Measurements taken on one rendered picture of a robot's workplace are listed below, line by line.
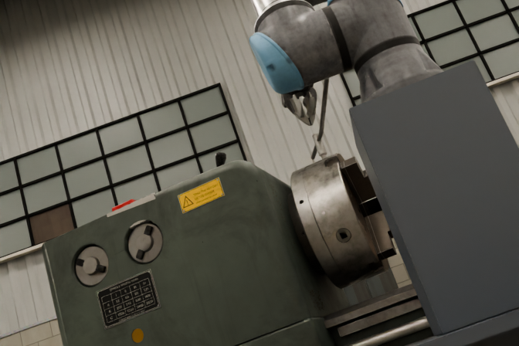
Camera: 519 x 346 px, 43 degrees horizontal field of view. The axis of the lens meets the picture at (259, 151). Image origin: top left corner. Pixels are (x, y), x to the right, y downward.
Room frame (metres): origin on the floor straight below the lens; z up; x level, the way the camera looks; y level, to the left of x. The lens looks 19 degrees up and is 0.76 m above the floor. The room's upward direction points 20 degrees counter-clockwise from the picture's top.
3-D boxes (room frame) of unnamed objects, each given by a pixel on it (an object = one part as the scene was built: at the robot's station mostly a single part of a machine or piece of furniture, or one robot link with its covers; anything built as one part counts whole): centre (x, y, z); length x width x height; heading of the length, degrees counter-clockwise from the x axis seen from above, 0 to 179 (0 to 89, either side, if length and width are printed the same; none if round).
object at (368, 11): (1.02, -0.25, 1.27); 0.13 x 0.12 x 0.14; 87
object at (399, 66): (1.02, -0.26, 1.15); 0.15 x 0.15 x 0.10
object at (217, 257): (1.70, 0.25, 1.06); 0.59 x 0.48 x 0.39; 76
